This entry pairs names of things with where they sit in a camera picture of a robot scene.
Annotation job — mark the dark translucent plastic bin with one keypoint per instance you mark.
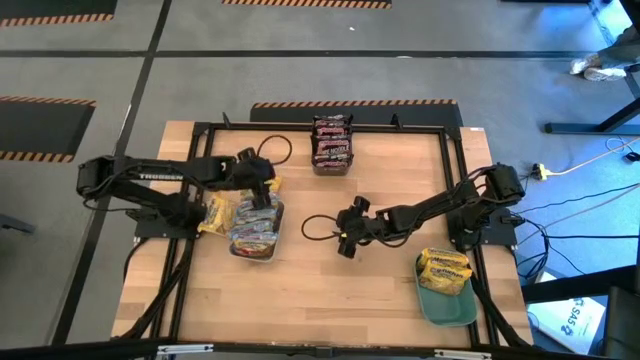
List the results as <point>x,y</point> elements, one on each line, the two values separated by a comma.
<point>330,171</point>

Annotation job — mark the black desk base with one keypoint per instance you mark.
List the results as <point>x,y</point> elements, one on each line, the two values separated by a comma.
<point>575,128</point>

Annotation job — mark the light desk top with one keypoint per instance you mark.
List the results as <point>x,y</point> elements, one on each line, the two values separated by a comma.
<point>612,20</point>

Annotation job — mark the white printed cardboard box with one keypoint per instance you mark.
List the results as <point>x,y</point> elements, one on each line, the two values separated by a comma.
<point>565,320</point>

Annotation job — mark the yellow power plug block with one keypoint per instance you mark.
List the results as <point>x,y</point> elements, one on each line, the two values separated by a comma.
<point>541,172</point>

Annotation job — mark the person's shoe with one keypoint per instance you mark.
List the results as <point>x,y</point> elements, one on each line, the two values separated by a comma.
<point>584,64</point>
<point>605,74</point>

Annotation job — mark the black aluminium rig frame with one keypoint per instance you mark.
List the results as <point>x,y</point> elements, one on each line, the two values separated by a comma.
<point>230,127</point>

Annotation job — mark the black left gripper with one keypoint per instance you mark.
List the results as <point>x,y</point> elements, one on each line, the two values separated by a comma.
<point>252,172</point>

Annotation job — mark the black crossbar beam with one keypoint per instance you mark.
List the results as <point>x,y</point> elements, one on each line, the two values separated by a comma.
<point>100,350</point>

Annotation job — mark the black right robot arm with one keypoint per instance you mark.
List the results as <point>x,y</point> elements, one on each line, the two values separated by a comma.
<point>435,205</point>

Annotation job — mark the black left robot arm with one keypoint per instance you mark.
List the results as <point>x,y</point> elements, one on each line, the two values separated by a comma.
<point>125,172</point>

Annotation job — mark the black mat with striped edge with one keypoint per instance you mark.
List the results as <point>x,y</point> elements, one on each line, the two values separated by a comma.
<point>40,130</point>
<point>425,114</point>
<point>50,6</point>
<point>300,3</point>

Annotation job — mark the teal green plastic bin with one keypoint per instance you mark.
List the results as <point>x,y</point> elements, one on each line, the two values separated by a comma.
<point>445,312</point>

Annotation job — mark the person's leg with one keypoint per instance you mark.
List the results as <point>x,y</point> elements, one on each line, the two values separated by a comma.
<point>622,50</point>

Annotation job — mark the small black puck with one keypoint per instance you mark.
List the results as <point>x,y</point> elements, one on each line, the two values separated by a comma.
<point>633,156</point>

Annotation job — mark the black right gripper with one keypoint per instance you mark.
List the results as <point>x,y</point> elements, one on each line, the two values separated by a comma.
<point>360,225</point>

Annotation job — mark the silver metal bracket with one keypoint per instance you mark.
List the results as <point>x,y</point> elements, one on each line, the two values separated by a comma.
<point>185,349</point>
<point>462,355</point>

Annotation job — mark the pale grey plastic bin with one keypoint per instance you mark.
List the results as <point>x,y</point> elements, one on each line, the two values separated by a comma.
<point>280,220</point>

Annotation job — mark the yellow Maruchan noodle soup pack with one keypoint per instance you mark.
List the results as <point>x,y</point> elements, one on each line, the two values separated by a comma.
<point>217,215</point>
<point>275,184</point>
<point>445,280</point>
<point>442,257</point>

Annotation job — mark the dark grey chair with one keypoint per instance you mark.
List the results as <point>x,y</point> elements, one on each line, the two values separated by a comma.
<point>622,325</point>

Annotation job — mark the dark metal foot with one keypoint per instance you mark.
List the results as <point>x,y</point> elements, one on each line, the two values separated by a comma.
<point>15,224</point>

